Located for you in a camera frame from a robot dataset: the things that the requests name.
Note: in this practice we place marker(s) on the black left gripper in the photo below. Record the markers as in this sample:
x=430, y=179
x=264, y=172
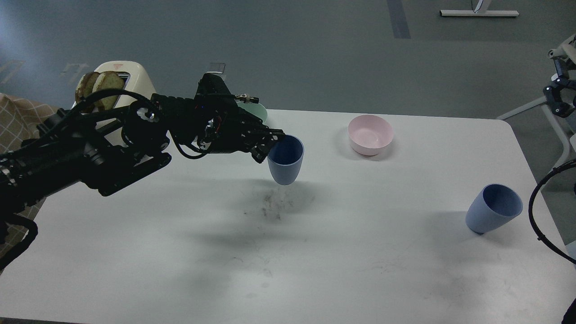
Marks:
x=229, y=128

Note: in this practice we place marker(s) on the blue cup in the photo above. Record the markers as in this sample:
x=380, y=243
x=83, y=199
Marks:
x=494, y=206
x=285, y=160

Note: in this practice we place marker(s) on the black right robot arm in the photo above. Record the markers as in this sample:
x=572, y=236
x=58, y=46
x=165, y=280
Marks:
x=558, y=185

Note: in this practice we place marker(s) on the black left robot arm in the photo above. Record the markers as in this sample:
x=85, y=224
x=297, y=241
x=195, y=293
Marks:
x=113, y=138

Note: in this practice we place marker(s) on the green bowl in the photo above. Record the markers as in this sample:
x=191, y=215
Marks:
x=258, y=110

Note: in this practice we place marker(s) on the pink bowl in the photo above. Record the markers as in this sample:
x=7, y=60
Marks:
x=369, y=135

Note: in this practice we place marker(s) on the toast slice back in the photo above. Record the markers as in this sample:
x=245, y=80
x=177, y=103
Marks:
x=85, y=85

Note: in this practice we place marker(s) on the white stand base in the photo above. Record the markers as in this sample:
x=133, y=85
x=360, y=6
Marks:
x=480, y=9

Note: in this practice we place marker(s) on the beige checkered cloth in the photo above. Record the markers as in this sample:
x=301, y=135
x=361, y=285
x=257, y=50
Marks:
x=19, y=118

